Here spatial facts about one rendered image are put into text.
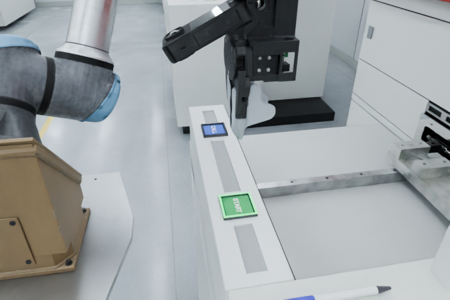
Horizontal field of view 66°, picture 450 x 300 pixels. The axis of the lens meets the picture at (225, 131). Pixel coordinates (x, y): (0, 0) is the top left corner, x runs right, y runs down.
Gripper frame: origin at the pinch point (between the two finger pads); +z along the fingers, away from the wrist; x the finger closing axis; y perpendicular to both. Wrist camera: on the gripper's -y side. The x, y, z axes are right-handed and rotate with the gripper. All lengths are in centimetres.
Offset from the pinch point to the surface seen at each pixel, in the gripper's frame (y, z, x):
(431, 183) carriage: 46, 23, 9
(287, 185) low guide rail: 16.4, 25.7, 17.1
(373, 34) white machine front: 59, 3, 60
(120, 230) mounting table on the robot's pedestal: -21.2, 28.7, 12.6
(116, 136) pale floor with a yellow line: -51, 111, 198
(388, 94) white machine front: 59, 18, 46
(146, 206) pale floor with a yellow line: -27, 111, 113
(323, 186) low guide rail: 25.6, 27.3, 17.0
